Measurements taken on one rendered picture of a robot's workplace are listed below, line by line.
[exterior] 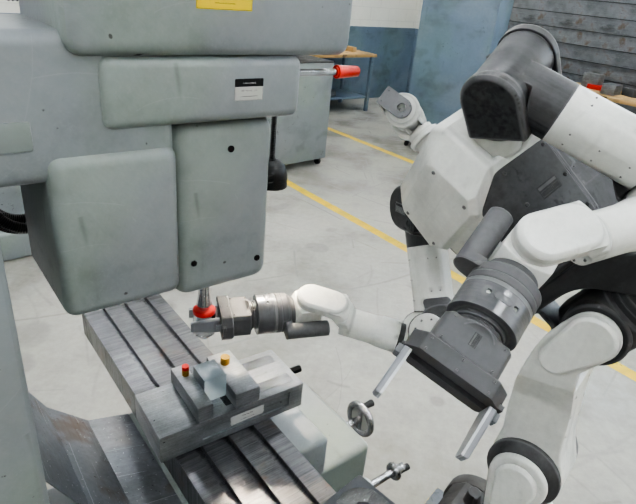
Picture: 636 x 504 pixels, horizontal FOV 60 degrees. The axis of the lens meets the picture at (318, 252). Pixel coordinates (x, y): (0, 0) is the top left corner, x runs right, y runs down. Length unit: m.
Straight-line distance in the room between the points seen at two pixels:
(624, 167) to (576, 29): 8.09
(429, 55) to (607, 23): 2.72
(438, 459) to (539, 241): 2.03
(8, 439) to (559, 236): 0.76
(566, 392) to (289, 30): 0.77
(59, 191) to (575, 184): 0.80
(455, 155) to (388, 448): 1.87
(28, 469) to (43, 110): 0.50
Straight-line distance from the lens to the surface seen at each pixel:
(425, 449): 2.66
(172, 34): 0.83
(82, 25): 0.79
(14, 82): 0.80
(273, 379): 1.32
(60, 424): 1.35
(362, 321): 1.20
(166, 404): 1.27
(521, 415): 1.16
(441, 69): 7.02
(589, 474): 2.87
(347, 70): 1.04
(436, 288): 1.21
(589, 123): 0.86
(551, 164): 1.00
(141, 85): 0.83
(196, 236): 0.97
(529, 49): 0.91
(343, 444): 1.57
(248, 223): 1.01
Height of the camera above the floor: 1.85
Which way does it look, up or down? 26 degrees down
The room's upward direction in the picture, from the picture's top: 6 degrees clockwise
